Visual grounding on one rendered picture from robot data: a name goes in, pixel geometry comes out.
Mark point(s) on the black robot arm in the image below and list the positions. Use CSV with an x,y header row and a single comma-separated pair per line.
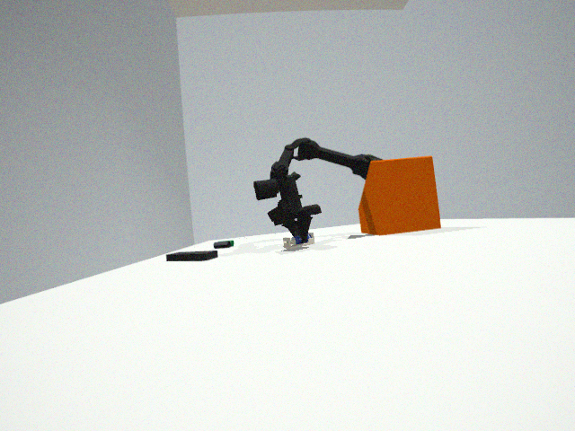
x,y
281,182

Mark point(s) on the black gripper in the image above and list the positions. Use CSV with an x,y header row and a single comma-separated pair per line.
x,y
302,214

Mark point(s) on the blue cylindrical battery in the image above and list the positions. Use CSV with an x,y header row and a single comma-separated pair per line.
x,y
299,240

